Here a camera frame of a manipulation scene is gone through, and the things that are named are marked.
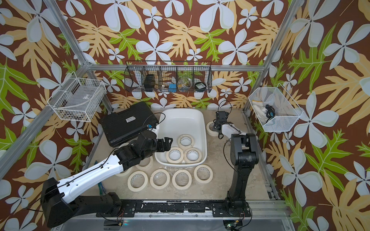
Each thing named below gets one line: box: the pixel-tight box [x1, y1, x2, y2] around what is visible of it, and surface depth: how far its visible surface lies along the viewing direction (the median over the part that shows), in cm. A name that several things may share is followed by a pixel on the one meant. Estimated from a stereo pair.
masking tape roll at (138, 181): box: [127, 170, 149, 193], surface depth 84 cm
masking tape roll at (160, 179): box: [149, 168, 171, 190], surface depth 85 cm
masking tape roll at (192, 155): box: [184, 147, 202, 164], surface depth 94 cm
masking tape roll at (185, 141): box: [177, 134, 195, 151], surface depth 100 cm
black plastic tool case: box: [100, 101, 159, 148], surface depth 104 cm
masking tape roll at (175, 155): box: [165, 146, 185, 164], surface depth 92 cm
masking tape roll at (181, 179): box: [171, 169, 193, 191], surface depth 84 cm
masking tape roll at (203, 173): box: [193, 164, 214, 184], surface depth 87 cm
